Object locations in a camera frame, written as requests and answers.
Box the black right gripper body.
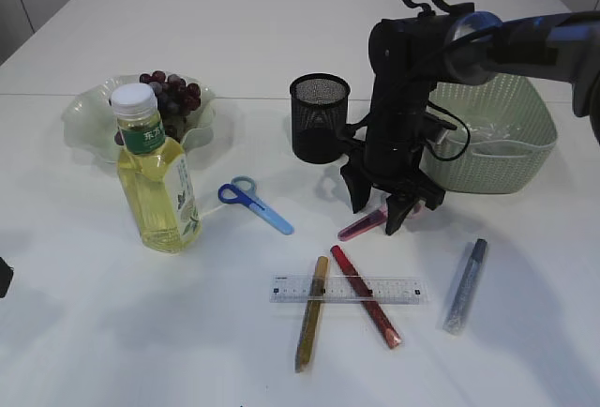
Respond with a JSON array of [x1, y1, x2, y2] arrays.
[[340, 78, 445, 210]]

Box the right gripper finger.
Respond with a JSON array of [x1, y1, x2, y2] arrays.
[[340, 162, 373, 214], [385, 194, 419, 235]]

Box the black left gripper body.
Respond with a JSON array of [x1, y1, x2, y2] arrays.
[[0, 258, 14, 298]]

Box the pink safety scissors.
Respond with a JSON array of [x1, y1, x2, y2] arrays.
[[337, 198, 423, 243]]

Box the clear plastic sheet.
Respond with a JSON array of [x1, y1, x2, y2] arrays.
[[466, 116, 515, 143]]

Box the yellow tea plastic bottle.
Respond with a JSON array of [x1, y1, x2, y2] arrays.
[[110, 83, 201, 253]]

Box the purple artificial grape bunch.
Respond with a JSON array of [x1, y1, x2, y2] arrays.
[[109, 70, 202, 146]]

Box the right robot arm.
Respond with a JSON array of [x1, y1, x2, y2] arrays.
[[337, 4, 599, 235]]

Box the black mesh pen holder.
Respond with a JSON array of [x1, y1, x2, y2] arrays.
[[290, 73, 351, 164]]

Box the clear plastic ruler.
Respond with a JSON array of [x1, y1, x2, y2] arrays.
[[269, 275, 428, 306]]

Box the green plastic woven basket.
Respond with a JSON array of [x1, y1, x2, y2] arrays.
[[422, 74, 558, 194]]

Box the silver glitter pen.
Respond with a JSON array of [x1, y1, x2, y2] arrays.
[[442, 238, 488, 336]]

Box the red glitter pen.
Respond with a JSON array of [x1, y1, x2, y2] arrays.
[[330, 245, 402, 349]]

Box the gold glitter pen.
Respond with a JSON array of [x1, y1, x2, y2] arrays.
[[294, 256, 329, 373]]

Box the blue safety scissors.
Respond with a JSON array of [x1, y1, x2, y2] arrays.
[[217, 175, 294, 235]]

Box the green wavy glass bowl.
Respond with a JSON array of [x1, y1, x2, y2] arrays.
[[62, 74, 216, 164]]

